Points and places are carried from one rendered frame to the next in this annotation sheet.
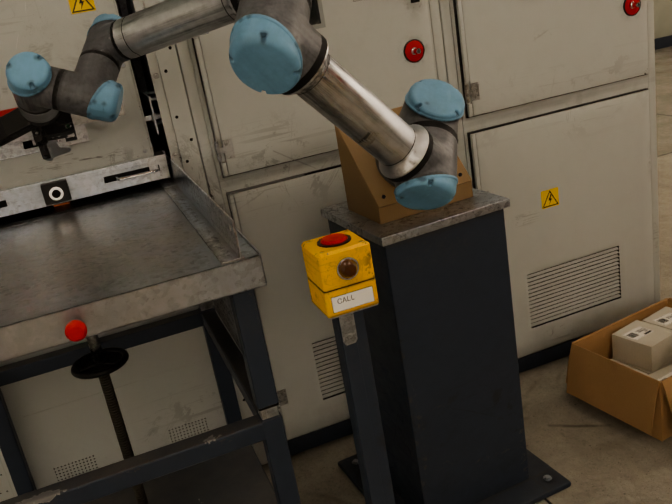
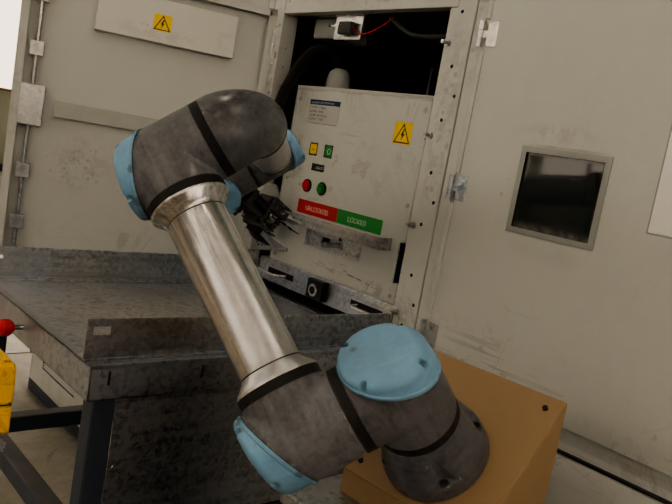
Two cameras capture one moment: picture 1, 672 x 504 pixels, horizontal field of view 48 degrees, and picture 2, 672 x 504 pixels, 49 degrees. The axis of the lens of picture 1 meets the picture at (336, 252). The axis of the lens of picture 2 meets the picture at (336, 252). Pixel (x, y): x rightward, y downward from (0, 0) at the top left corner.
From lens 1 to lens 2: 144 cm
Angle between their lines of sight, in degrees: 64
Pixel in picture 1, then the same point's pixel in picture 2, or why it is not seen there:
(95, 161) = (355, 282)
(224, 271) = (74, 361)
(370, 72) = (631, 344)
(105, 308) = (32, 329)
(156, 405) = not seen: outside the picture
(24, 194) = (303, 279)
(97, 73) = not seen: hidden behind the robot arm
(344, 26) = (619, 262)
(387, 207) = (353, 475)
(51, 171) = (327, 272)
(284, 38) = (120, 157)
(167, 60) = (426, 214)
